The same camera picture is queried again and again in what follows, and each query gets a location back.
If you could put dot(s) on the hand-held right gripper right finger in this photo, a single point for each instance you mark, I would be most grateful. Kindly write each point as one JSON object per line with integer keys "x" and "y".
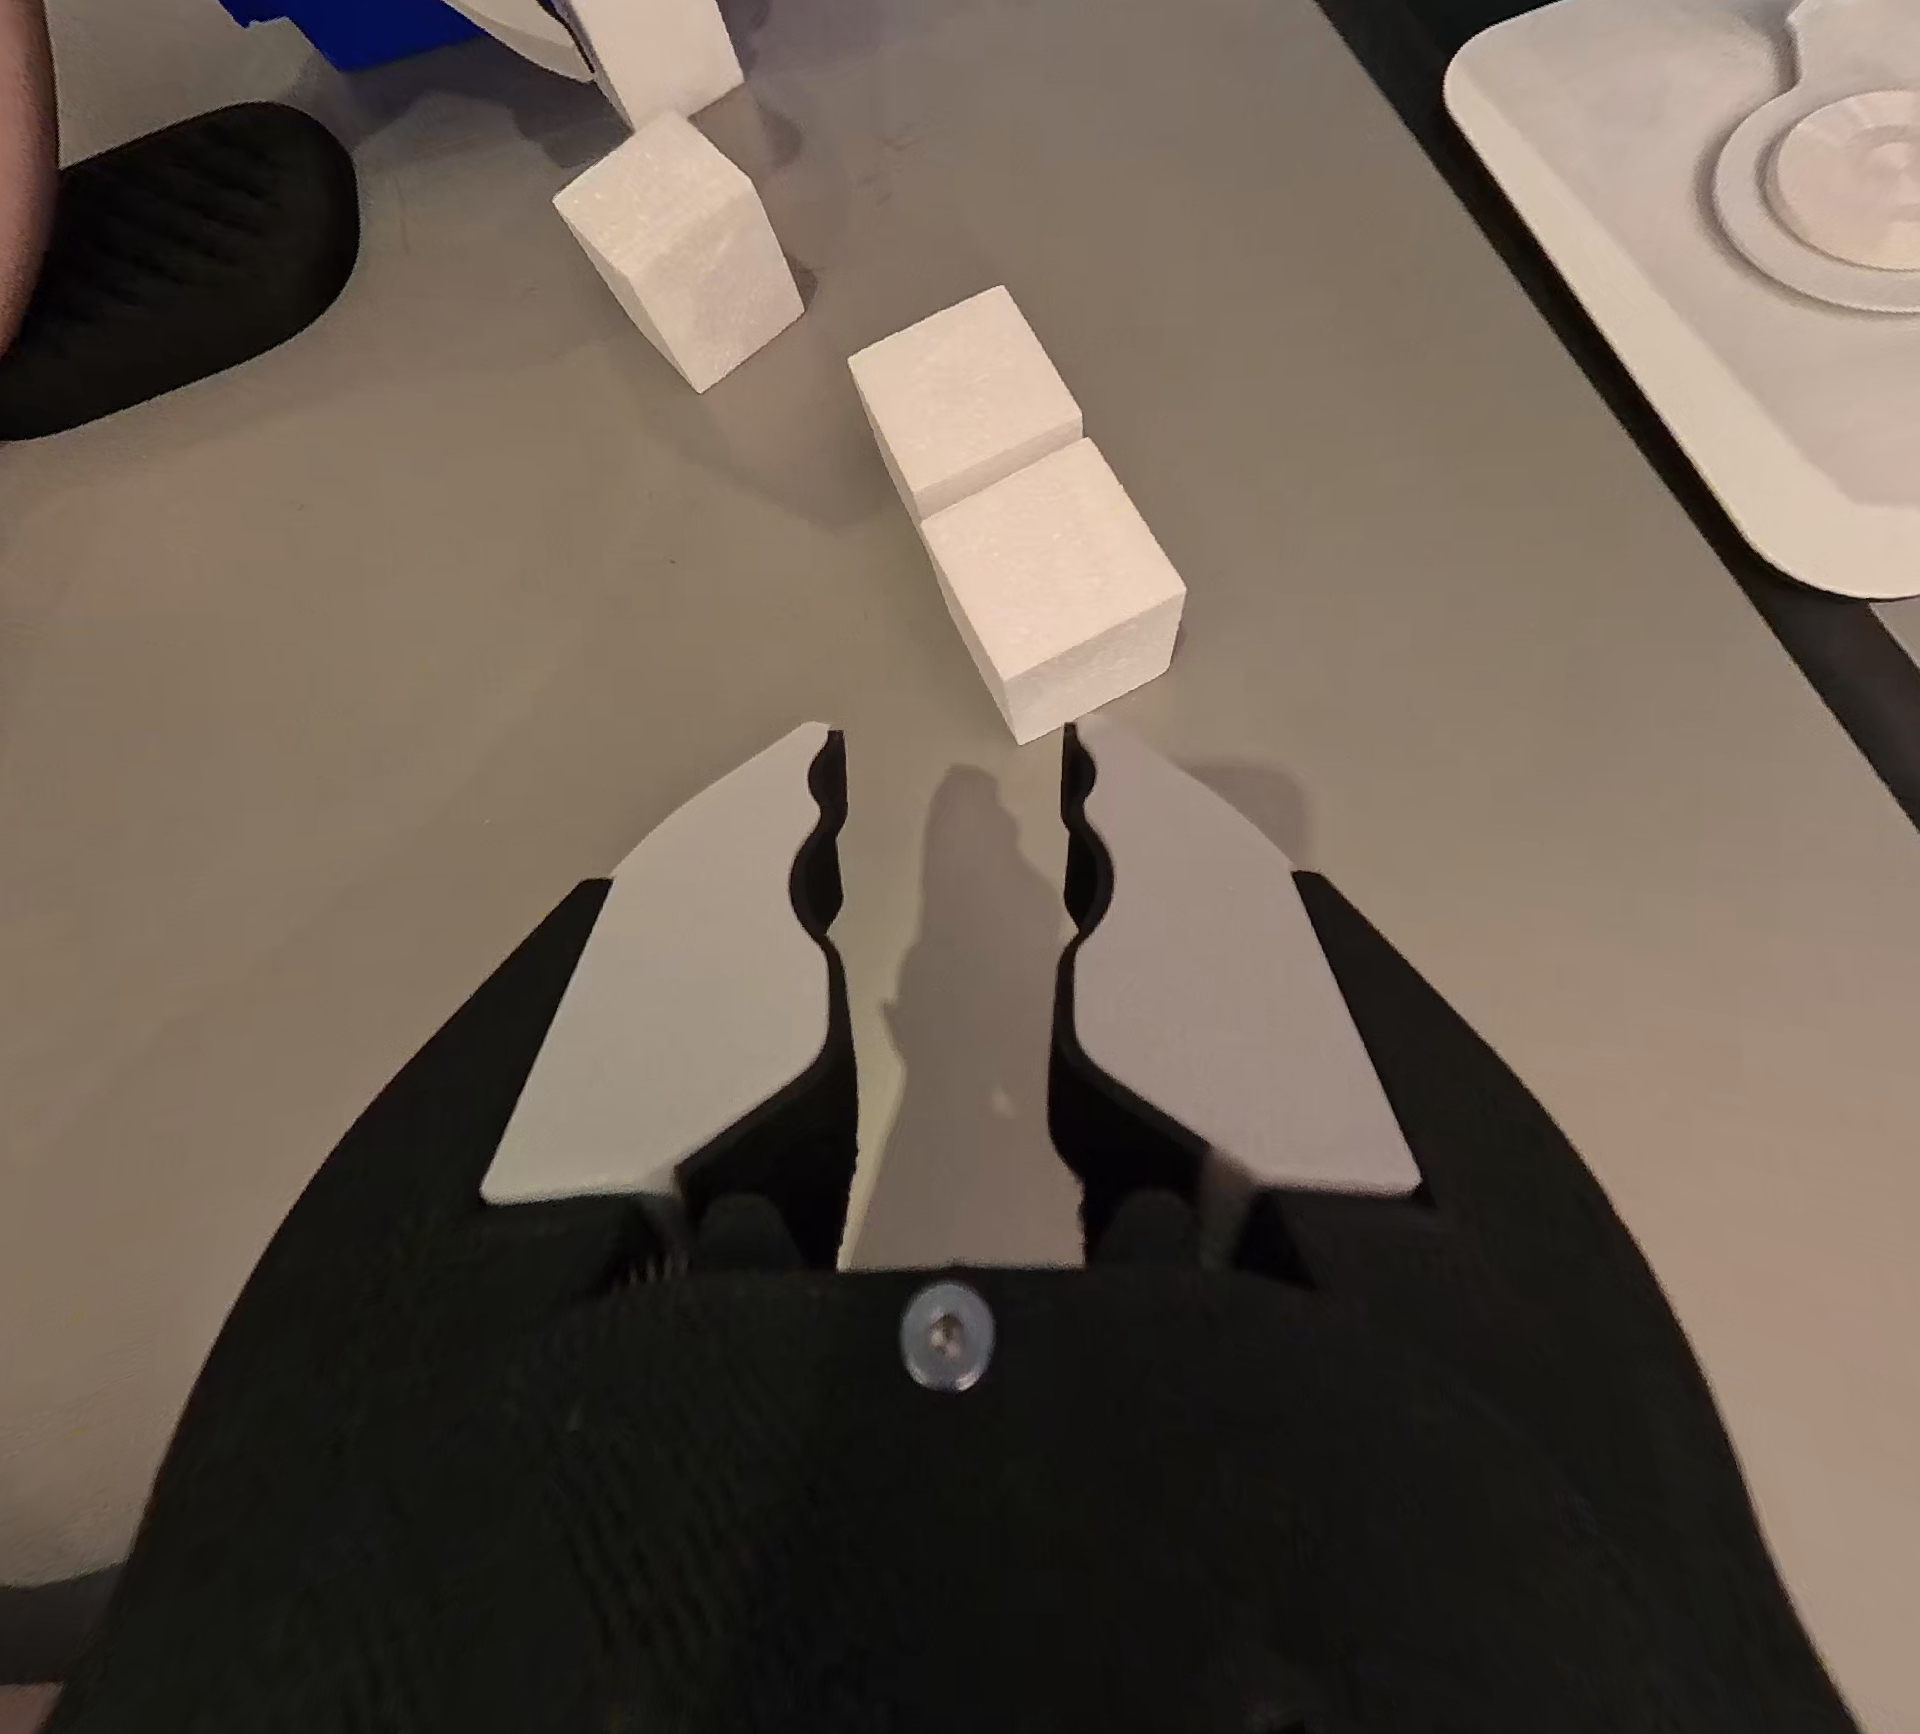
{"x": 1215, "y": 1014}

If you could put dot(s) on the person's left forearm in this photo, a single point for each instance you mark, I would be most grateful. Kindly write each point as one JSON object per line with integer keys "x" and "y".
{"x": 23, "y": 39}

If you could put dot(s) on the black chair armrest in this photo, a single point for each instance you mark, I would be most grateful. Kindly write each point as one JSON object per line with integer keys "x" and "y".
{"x": 165, "y": 265}

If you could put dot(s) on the wooden board document stand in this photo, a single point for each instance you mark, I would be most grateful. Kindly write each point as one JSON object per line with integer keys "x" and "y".
{"x": 1620, "y": 265}

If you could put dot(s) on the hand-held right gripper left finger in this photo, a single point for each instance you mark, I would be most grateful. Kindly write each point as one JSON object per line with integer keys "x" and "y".
{"x": 675, "y": 1014}

